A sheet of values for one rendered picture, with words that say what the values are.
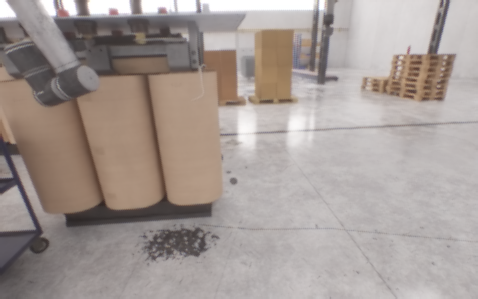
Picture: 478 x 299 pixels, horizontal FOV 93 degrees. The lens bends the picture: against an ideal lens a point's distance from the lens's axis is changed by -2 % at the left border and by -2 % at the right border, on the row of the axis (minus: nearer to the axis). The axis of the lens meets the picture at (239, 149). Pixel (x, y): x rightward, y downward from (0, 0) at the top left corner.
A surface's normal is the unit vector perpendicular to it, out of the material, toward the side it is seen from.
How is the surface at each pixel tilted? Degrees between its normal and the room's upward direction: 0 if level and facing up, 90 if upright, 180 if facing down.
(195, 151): 90
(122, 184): 90
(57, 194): 90
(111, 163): 90
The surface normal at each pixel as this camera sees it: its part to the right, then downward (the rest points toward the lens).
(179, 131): 0.09, 0.36
